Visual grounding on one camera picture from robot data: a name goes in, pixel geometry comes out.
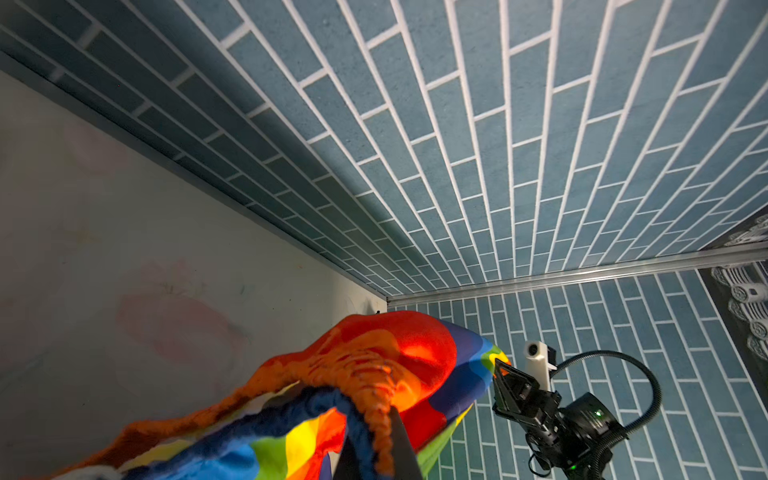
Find colourful patterned shorts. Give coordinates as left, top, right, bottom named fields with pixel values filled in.
left=63, top=311, right=504, bottom=479

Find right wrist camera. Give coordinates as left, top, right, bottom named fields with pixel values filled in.
left=524, top=341, right=557, bottom=391

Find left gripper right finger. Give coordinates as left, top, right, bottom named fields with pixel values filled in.
left=389, top=407, right=423, bottom=480

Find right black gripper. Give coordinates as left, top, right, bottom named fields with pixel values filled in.
left=493, top=358, right=627, bottom=479

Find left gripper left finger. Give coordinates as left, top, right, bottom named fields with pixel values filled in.
left=333, top=439, right=360, bottom=480

